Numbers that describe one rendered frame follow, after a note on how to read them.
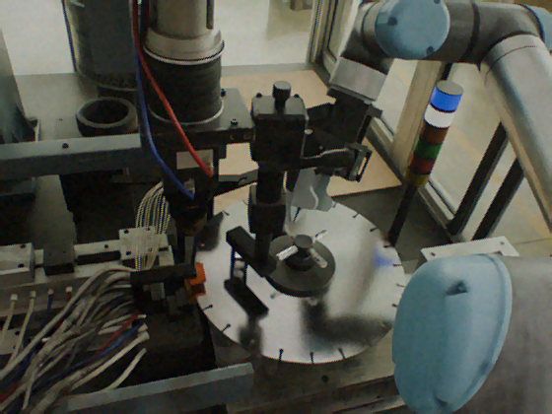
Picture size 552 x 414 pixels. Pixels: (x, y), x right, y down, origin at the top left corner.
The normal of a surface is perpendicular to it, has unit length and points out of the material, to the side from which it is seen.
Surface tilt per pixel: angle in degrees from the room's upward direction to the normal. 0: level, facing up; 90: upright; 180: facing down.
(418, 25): 64
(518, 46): 27
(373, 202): 0
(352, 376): 0
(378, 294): 0
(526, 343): 40
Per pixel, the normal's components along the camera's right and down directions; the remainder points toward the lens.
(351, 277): 0.11, -0.72
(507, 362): 0.07, 0.15
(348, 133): -0.69, -0.07
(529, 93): -0.63, -0.43
